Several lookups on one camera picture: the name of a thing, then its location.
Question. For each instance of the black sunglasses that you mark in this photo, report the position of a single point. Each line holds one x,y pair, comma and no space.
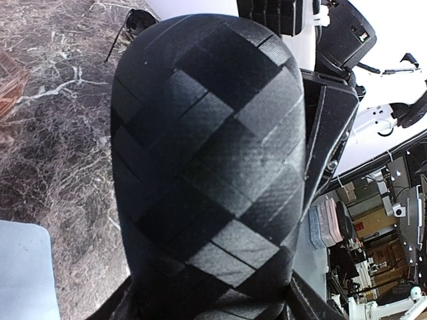
136,21

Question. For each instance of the black checkered glasses case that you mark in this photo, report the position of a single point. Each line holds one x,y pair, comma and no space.
208,142

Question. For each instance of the pink translucent sunglasses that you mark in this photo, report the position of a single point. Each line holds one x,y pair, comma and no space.
14,77

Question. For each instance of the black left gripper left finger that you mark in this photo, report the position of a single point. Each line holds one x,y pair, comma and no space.
121,305

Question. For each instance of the left light blue cloth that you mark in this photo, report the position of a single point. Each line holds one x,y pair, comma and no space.
27,277

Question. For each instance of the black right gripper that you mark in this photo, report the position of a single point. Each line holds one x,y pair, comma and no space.
330,108

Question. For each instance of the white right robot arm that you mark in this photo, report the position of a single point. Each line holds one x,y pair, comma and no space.
392,110

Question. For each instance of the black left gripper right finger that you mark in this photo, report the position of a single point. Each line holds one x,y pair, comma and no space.
306,304

